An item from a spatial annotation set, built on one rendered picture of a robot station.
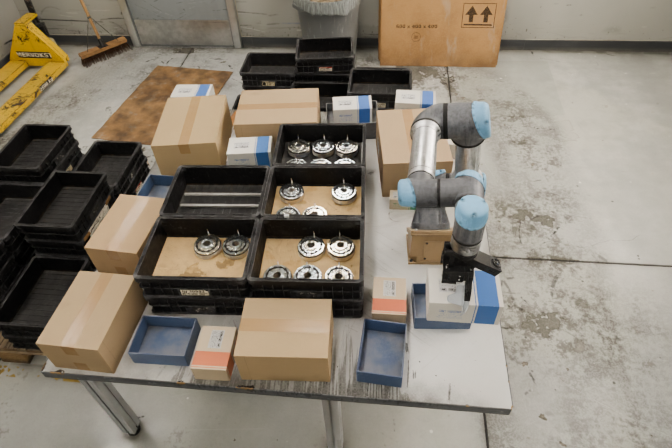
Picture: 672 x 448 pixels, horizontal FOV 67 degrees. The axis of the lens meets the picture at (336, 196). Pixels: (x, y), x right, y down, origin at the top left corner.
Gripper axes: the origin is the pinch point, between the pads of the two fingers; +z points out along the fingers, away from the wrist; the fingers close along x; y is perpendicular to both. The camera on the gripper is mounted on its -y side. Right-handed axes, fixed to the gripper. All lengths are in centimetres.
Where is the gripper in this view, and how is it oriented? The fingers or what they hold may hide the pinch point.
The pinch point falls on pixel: (463, 292)
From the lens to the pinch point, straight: 151.5
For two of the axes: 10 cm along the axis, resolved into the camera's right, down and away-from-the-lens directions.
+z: 0.5, 7.2, 7.0
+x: -1.0, 7.0, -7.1
